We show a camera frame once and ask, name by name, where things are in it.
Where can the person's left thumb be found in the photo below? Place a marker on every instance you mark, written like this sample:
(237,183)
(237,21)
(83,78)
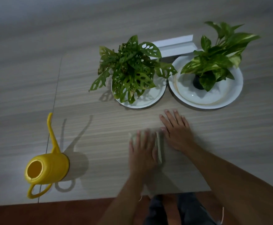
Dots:
(155,155)

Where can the large white plate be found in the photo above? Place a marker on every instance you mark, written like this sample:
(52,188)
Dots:
(220,93)

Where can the black plant pot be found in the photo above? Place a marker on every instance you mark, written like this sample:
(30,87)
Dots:
(196,84)

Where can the person's left little finger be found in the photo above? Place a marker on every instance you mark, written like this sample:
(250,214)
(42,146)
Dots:
(131,148)

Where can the person's right middle finger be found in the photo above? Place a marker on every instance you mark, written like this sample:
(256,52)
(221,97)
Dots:
(170,119)

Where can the green variegated potted plant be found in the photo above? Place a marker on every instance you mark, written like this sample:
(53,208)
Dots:
(217,62)

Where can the person's right forearm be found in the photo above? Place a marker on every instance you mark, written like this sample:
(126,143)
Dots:
(232,187)

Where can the yellow plastic watering can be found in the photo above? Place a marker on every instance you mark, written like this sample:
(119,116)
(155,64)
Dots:
(53,167)

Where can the green holey-leaf potted plant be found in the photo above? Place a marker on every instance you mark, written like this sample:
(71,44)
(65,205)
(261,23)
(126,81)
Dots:
(130,67)

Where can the person's dark trousers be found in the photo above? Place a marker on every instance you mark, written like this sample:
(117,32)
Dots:
(192,212)

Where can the pale green cloth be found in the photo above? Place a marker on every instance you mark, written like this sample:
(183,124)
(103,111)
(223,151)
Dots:
(159,149)

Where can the small white plate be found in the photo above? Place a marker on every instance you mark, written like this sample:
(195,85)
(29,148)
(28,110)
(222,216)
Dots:
(150,97)

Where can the person's left hand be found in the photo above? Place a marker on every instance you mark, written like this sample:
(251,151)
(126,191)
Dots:
(142,159)

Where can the person's right hand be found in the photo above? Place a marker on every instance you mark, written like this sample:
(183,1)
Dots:
(179,135)

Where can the person's left middle finger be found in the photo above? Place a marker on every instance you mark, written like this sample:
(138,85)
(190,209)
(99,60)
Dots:
(146,139)

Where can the person's right little finger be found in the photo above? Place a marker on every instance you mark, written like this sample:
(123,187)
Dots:
(185,123)

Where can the person's left forearm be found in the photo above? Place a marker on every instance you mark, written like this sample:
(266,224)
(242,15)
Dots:
(124,201)

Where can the person's right thumb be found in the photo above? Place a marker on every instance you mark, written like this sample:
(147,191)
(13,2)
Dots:
(164,131)

